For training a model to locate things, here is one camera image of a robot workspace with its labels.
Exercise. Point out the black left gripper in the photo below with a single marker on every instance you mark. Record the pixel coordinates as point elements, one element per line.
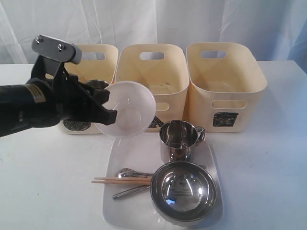
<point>70,99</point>

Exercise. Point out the steel cup with wire handle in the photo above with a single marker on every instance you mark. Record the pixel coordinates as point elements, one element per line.
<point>97,84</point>

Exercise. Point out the white plastic bowl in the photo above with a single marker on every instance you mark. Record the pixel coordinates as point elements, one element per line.
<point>135,106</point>

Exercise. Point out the stainless steel bowl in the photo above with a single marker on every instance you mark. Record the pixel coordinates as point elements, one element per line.
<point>183,193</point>

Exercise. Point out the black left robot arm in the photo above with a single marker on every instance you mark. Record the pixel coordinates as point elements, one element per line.
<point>24,106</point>

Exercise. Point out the cream bin with circle mark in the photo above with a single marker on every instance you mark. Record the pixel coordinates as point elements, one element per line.
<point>99,62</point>

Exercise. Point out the white square plate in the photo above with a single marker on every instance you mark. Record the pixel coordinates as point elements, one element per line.
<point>136,212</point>

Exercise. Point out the stainless steel spoon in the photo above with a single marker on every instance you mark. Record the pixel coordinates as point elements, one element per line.
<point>127,172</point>

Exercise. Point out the cream bin with triangle mark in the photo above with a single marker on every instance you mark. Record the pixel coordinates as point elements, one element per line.
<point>162,68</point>

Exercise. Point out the stainless steel knife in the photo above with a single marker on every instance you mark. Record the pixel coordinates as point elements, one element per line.
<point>130,191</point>

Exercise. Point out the cream bin with square mark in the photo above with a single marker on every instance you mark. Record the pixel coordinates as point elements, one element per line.
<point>226,84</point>

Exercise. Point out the white backdrop curtain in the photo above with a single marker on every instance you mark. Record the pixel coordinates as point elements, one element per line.
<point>271,29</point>

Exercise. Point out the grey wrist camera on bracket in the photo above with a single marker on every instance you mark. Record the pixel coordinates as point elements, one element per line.
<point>56,49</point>

